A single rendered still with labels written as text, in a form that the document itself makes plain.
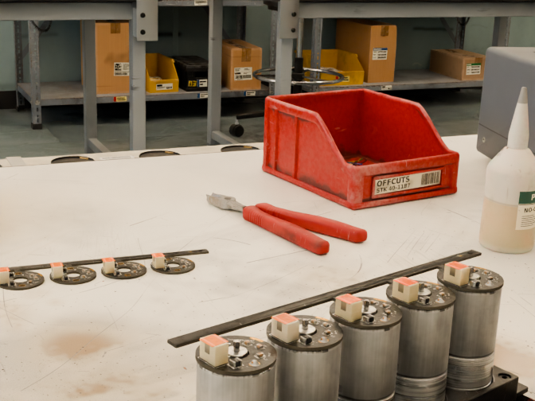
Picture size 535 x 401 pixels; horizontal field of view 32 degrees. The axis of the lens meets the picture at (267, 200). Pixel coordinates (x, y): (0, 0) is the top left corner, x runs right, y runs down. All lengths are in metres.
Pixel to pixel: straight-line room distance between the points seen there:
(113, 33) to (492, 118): 3.69
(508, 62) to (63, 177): 0.36
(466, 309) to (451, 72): 4.99
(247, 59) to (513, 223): 4.05
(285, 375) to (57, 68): 4.53
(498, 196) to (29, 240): 0.28
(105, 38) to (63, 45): 0.45
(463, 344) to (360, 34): 4.68
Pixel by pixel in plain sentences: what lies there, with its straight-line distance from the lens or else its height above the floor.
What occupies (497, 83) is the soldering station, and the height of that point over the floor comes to 0.82.
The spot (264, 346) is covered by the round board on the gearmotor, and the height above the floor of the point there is 0.81.
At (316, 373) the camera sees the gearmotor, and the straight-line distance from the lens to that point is 0.30.
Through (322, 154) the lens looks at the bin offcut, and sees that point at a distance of 0.66.
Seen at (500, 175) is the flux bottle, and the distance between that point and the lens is 0.57.
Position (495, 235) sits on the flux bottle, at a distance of 0.58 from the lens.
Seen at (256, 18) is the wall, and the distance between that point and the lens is 5.09.
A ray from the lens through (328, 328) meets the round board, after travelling 0.31.
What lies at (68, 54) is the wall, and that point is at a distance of 4.80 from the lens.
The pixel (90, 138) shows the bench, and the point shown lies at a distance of 3.37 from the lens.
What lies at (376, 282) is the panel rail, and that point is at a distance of 0.35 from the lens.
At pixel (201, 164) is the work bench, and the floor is 0.75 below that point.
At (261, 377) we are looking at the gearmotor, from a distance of 0.28.
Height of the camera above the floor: 0.94
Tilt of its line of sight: 17 degrees down
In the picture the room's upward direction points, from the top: 2 degrees clockwise
